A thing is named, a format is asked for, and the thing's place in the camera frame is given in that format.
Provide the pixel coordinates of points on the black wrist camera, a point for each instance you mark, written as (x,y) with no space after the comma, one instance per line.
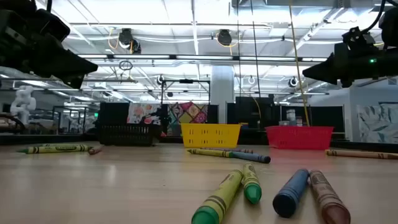
(357,39)
(54,26)

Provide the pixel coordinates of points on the black plastic basket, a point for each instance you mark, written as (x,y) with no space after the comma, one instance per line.
(124,135)

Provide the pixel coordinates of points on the black frame stand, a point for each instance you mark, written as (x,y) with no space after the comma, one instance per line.
(186,81)

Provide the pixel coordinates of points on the stacked plastic containers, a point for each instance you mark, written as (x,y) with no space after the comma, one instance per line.
(291,116)

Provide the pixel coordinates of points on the red plastic basket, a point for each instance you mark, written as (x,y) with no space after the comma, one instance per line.
(298,138)

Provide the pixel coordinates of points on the white pillar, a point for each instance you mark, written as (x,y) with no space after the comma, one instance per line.
(222,93)

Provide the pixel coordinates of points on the floral patterned cloth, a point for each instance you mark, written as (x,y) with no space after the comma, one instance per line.
(140,113)

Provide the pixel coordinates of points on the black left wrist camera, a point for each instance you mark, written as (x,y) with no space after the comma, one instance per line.
(54,26)

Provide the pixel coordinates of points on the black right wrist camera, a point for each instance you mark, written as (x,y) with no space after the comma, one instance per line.
(357,39)

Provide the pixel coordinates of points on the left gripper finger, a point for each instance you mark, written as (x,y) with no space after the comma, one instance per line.
(74,63)
(76,82)

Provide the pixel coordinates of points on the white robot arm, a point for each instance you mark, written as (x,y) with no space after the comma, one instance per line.
(23,102)

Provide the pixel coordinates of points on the yellow plastic basket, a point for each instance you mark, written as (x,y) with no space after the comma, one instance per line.
(211,135)

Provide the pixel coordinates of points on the blue crayon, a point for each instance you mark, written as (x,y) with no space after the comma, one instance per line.
(252,157)
(290,194)

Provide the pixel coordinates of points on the patchwork patterned cloth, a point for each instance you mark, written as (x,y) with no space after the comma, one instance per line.
(186,113)

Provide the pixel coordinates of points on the leaf patterned cloth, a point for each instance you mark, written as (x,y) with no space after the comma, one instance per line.
(377,124)

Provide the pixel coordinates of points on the black partition panel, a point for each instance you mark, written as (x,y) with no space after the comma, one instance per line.
(326,116)
(245,112)
(113,113)

